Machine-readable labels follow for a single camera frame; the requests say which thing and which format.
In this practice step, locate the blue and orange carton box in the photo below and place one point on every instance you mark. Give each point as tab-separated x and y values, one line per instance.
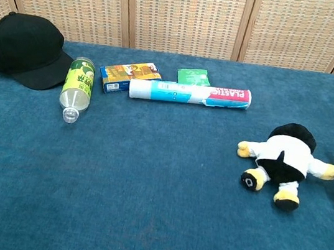
127	76

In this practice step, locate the woven wooden folding screen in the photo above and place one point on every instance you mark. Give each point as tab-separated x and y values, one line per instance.
186	14

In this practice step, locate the blue table cloth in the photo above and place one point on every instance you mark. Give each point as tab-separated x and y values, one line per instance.
147	175

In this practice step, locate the black and white plush toy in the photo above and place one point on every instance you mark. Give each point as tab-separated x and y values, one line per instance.
284	158

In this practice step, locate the plastic wrap roll tube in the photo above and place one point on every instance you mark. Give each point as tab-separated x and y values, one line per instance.
187	93

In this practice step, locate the black baseball cap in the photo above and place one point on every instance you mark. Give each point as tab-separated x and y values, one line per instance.
21	46

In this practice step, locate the green sachet packet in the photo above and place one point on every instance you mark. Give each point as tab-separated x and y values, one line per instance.
193	76

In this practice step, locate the clear bottle with green label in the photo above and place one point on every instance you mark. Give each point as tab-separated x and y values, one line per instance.
77	88

